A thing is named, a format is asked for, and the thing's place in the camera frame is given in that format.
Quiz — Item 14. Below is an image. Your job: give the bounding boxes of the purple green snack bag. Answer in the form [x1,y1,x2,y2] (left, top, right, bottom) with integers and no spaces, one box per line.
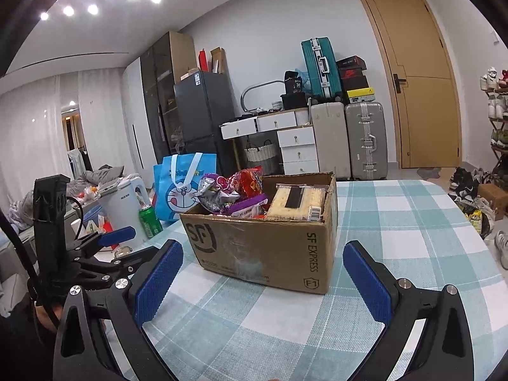
[196,173,240,214]

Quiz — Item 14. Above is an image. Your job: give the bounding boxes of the purple white snack bag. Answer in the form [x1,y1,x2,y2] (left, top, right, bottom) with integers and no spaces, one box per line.
[222,194,269,218]

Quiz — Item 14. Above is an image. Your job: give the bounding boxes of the person's left hand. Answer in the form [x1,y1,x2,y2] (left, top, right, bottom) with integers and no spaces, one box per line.
[34,304,63,333]

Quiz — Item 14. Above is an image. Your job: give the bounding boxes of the white electric kettle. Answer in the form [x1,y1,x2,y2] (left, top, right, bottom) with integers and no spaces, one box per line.
[98,175,151,249]

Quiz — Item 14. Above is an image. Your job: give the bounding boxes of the green soda can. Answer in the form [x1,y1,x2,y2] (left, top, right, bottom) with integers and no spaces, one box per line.
[139,205,163,239]

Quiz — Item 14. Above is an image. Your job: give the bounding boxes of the blue Doraemon gift bag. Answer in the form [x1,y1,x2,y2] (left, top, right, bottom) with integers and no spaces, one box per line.
[153,152,217,223]

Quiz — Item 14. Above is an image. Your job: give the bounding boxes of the teal plaid tablecloth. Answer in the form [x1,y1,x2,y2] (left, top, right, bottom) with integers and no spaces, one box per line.
[144,180,507,380]

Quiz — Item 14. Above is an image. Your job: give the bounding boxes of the red snack bag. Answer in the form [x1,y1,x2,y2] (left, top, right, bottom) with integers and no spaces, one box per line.
[228,166,263,200]

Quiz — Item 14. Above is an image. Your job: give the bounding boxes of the brown SF cardboard box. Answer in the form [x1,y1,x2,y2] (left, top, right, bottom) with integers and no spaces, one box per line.
[180,172,338,295]

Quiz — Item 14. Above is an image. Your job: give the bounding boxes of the black refrigerator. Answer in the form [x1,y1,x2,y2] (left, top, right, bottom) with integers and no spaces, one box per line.
[174,71,237,176]

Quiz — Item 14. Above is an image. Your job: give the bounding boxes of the woven laundry basket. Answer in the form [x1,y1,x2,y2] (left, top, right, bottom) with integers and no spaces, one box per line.
[244,139,281,176]

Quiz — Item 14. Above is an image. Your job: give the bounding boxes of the yellow cake package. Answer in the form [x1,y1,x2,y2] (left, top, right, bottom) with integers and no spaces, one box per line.
[265,183,327,222]

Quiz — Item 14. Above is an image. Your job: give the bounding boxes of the white drawer desk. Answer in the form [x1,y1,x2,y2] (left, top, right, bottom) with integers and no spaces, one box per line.
[220,108,319,175]

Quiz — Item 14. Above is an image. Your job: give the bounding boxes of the silver suitcase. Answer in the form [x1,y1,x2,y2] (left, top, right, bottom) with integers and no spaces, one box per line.
[345,102,387,181]

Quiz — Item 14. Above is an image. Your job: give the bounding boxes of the wooden door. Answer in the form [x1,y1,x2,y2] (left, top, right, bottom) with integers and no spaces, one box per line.
[361,0,462,169]

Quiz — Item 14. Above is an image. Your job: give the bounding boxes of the beige suitcase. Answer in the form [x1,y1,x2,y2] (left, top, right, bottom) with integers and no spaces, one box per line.
[310,102,351,180]

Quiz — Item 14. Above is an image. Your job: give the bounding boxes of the shoe rack with shoes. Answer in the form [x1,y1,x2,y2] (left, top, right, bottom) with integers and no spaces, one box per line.
[480,67,508,190]

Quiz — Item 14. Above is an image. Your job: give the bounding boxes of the teal suitcase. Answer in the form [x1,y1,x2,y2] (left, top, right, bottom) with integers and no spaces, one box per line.
[301,37,343,102]

